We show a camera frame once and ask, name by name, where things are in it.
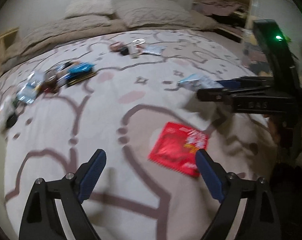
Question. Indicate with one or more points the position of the white sachet near box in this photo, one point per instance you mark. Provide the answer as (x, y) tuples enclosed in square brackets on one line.
[(153, 50)]

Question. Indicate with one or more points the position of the beige left pillow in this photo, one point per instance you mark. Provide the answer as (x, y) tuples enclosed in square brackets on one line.
[(78, 8)]

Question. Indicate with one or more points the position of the white blue medicine sachet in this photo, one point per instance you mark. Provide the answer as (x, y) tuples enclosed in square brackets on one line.
[(195, 82)]

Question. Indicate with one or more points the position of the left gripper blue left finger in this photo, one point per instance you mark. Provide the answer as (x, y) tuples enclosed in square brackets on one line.
[(88, 174)]

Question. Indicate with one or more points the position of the cartoon pattern bed sheet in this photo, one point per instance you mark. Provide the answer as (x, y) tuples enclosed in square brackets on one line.
[(123, 110)]

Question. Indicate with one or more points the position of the pink small case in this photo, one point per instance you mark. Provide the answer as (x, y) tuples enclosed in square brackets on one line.
[(115, 47)]

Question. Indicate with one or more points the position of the wall alcove shelf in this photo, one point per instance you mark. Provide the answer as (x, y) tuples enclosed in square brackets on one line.
[(231, 16)]

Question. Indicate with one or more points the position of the black flat packet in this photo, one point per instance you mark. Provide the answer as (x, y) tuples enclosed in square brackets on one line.
[(72, 79)]

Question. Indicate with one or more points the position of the crumpled clear plastic wrap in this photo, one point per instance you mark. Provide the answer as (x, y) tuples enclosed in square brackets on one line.
[(7, 108)]

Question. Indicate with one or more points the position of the small black round cap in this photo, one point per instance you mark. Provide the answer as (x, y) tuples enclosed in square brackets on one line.
[(11, 120)]

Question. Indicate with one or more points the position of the white rectangular box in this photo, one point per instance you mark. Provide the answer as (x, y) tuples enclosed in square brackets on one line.
[(133, 51)]

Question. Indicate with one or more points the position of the small black cube box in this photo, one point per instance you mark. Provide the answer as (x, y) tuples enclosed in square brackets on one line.
[(124, 51)]

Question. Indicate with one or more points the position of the beige right pillow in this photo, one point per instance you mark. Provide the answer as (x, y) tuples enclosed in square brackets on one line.
[(154, 13)]

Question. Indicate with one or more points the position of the blue foil packet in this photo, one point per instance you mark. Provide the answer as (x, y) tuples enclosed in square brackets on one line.
[(81, 68)]

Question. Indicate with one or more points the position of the beige pillow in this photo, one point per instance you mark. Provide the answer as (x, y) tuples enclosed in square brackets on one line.
[(154, 13), (78, 8)]

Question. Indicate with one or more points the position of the red disposable glove packet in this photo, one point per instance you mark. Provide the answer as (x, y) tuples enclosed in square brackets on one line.
[(176, 147)]

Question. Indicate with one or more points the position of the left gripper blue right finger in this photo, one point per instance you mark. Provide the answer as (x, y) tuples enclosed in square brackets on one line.
[(212, 173)]

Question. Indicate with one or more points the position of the brown tape roll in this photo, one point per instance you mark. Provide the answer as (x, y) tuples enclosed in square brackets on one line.
[(50, 81)]

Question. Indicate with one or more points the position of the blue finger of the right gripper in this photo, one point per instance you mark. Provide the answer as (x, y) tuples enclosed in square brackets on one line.
[(231, 83), (214, 94)]

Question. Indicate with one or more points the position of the white blue mask packet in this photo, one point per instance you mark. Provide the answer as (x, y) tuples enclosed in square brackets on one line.
[(29, 89)]

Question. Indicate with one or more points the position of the folded beige blanket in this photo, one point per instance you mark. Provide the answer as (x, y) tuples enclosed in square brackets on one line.
[(47, 36)]

